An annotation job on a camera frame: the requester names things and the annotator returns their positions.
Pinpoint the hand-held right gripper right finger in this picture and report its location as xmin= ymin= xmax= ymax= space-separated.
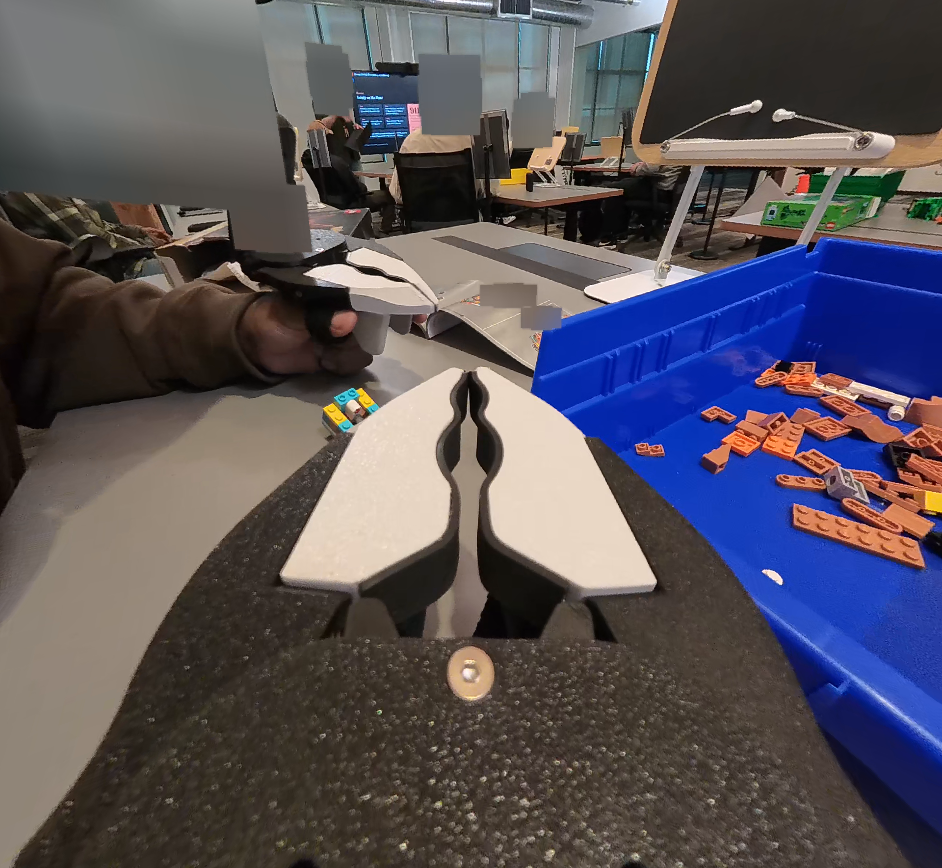
xmin=470 ymin=366 xmax=658 ymax=637

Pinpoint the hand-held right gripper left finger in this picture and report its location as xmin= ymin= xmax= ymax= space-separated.
xmin=278 ymin=368 xmax=472 ymax=637

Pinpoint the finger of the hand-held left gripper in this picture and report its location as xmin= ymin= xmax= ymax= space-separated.
xmin=344 ymin=247 xmax=440 ymax=307
xmin=303 ymin=263 xmax=438 ymax=334

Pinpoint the small colourful toy brick build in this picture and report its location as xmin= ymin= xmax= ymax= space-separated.
xmin=321 ymin=386 xmax=381 ymax=436

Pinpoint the blue plastic bin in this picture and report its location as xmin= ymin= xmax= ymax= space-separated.
xmin=531 ymin=237 xmax=942 ymax=843

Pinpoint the pile of brown toy bricks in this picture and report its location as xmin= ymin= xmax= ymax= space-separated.
xmin=699 ymin=359 xmax=942 ymax=571

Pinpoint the person's left forearm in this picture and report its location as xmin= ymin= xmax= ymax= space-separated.
xmin=0 ymin=220 xmax=295 ymax=512

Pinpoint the grey desk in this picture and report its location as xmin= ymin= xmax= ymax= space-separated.
xmin=0 ymin=220 xmax=707 ymax=865

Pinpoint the person's left hand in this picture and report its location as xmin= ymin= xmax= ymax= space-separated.
xmin=250 ymin=292 xmax=374 ymax=377

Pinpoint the black mesh office chair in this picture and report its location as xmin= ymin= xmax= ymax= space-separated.
xmin=393 ymin=147 xmax=493 ymax=236

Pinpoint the open grey instruction booklet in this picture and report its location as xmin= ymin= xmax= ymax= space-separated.
xmin=412 ymin=279 xmax=582 ymax=372

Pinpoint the computer monitor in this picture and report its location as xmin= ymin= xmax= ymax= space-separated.
xmin=482 ymin=110 xmax=512 ymax=181

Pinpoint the wooden office table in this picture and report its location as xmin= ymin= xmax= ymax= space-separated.
xmin=492 ymin=184 xmax=625 ymax=239
xmin=721 ymin=209 xmax=942 ymax=251

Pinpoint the wooden laptop stand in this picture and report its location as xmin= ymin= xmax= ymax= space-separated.
xmin=530 ymin=135 xmax=568 ymax=186

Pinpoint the green toy set box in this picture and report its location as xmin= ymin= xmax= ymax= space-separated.
xmin=761 ymin=194 xmax=883 ymax=232

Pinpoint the green open box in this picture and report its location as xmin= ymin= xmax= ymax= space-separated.
xmin=795 ymin=169 xmax=906 ymax=201

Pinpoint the dark wall screen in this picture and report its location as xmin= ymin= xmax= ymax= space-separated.
xmin=352 ymin=69 xmax=420 ymax=157

